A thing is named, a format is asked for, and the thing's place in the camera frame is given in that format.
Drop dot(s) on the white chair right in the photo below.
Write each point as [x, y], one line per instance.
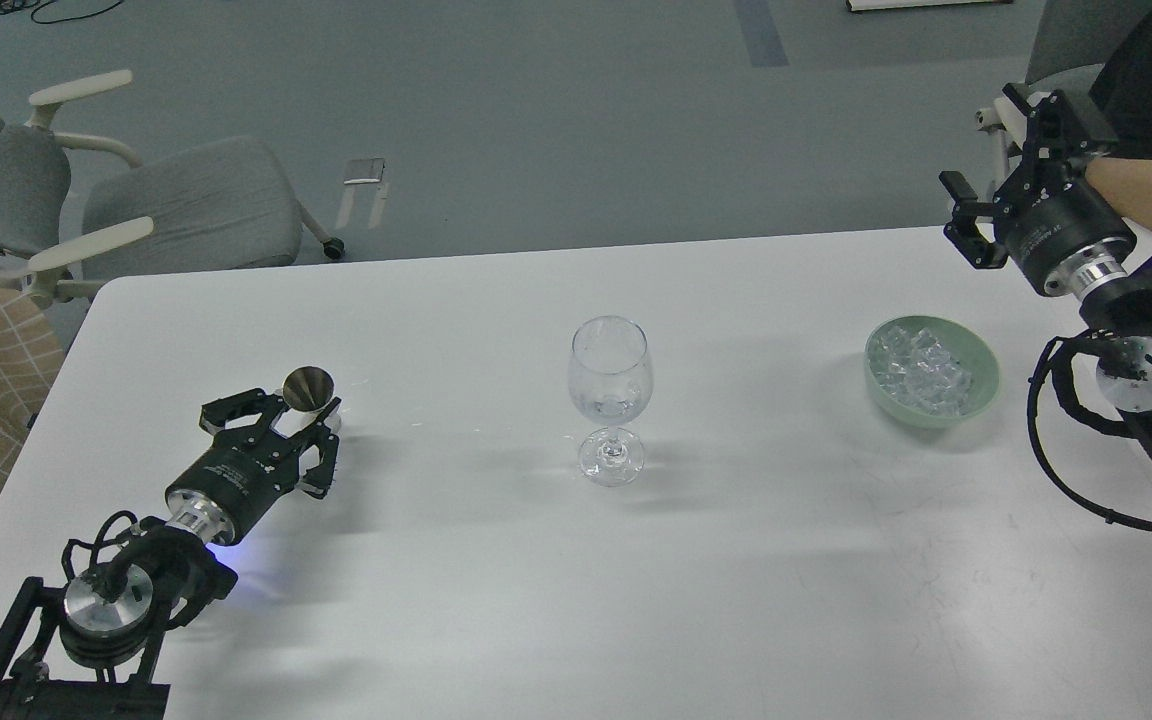
[1073, 41]

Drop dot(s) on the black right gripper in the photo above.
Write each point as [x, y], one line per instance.
[1061, 235]

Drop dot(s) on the steel double jigger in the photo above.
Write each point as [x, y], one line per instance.
[308, 391]

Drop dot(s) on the green bowl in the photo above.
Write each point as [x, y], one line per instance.
[972, 351]

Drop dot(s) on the pile of ice cubes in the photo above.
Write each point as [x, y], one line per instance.
[914, 369]

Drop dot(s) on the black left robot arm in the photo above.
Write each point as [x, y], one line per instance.
[89, 648]

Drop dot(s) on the clear wine glass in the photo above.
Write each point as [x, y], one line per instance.
[610, 380]

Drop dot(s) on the grey office chair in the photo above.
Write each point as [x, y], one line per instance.
[78, 211]

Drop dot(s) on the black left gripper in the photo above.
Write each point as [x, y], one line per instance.
[222, 495]

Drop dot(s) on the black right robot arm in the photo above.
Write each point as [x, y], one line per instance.
[1102, 377]

